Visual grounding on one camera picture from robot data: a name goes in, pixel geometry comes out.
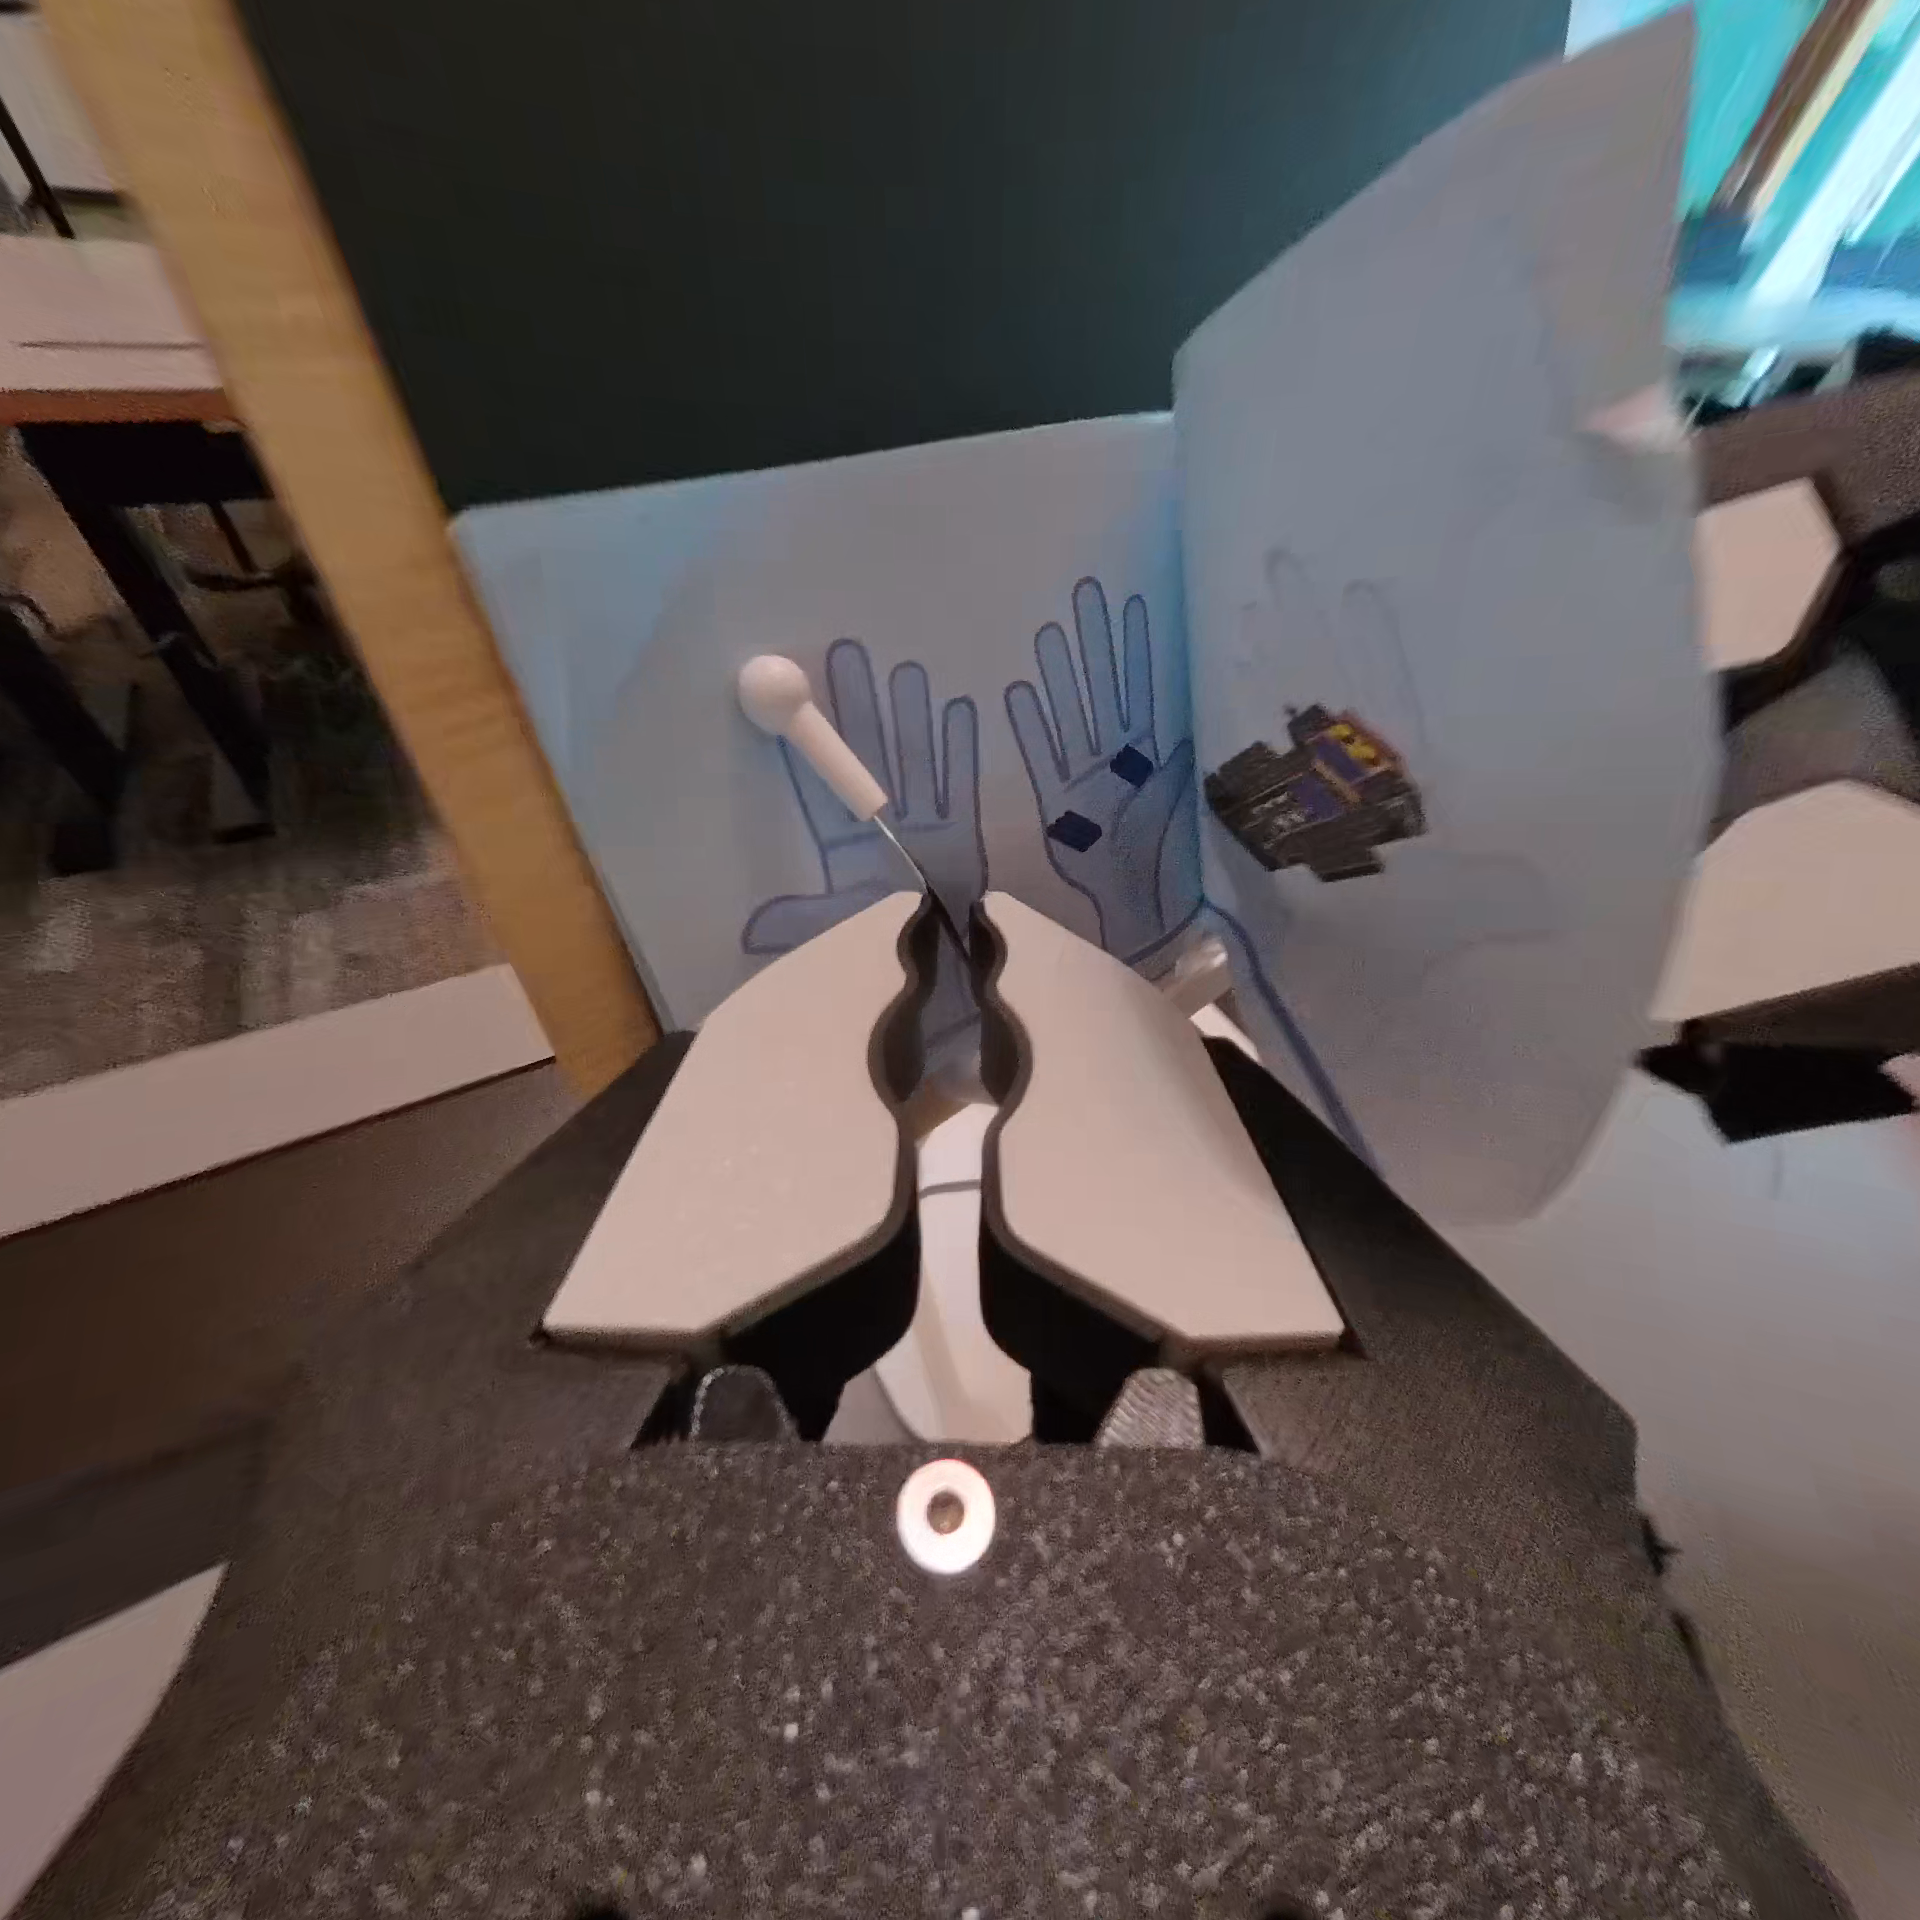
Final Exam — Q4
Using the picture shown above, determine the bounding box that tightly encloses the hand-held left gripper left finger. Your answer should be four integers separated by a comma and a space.
541, 890, 944, 1361

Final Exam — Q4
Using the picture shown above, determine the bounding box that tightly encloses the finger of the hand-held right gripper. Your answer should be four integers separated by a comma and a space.
1646, 775, 1920, 1031
1690, 474, 1850, 682

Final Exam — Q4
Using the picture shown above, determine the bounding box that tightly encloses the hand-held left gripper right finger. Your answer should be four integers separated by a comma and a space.
965, 890, 1347, 1367

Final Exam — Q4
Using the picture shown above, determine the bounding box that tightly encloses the lego instruction booklet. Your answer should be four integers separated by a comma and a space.
445, 0, 1733, 1236

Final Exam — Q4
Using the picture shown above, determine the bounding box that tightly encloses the white book stand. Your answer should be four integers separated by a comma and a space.
26, 0, 1592, 1446

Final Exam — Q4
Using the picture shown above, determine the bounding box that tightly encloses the brown topped desk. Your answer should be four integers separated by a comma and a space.
0, 226, 316, 878

